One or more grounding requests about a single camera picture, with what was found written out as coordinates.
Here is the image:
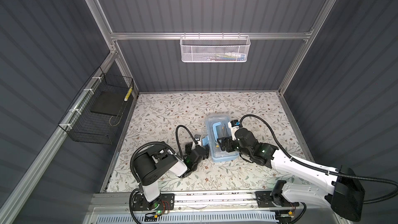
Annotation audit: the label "light blue plastic tool box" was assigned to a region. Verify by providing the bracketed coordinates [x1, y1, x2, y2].
[204, 114, 239, 163]

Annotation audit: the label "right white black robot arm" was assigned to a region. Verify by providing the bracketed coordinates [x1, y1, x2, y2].
[216, 128, 365, 222]

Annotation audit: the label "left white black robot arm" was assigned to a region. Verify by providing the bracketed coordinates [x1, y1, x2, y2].
[130, 142, 209, 210]

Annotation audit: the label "pens in white basket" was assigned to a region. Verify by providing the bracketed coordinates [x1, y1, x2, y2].
[204, 52, 247, 62]

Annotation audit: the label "yellow green marker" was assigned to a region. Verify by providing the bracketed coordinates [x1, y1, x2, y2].
[124, 87, 133, 102]

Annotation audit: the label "black flat pad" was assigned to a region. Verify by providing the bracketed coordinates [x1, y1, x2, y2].
[90, 91, 125, 117]

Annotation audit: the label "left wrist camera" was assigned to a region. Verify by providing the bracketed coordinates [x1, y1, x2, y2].
[194, 134, 202, 146]

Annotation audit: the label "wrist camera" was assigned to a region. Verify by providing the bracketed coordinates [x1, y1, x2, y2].
[228, 120, 243, 141]
[194, 134, 202, 146]

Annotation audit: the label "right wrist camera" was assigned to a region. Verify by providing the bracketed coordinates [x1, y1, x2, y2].
[228, 120, 243, 141]

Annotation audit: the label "left black corrugated cable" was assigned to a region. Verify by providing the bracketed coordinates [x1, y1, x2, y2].
[129, 125, 200, 224]

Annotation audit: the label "black corrugated cable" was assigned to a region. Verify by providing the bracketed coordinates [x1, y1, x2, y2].
[129, 125, 200, 224]
[239, 114, 398, 224]

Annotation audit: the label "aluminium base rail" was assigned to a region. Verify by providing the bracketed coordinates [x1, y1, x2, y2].
[90, 190, 336, 214]

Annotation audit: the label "right black corrugated cable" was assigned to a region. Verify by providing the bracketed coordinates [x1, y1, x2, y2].
[239, 114, 398, 224]

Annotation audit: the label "white wire mesh basket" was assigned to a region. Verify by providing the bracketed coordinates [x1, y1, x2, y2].
[179, 35, 251, 63]

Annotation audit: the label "black wire mesh basket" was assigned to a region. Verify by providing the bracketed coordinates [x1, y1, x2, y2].
[59, 69, 134, 145]

